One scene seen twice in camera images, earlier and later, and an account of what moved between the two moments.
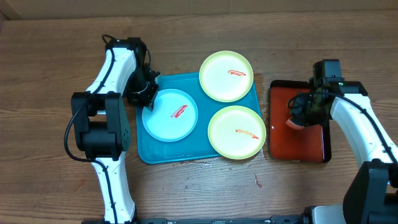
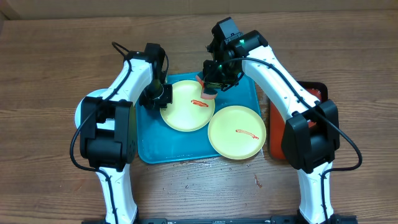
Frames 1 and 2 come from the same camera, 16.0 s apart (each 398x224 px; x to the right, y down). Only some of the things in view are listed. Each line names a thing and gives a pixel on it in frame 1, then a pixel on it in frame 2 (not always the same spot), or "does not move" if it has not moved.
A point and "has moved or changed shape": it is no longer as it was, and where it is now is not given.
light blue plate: (173, 117) has moved or changed shape
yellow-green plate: (226, 76) has moved or changed shape
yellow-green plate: (237, 132) does not move
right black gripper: (301, 103) -> (211, 71)
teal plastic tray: (196, 145) does not move
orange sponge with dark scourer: (299, 120) has moved or changed shape
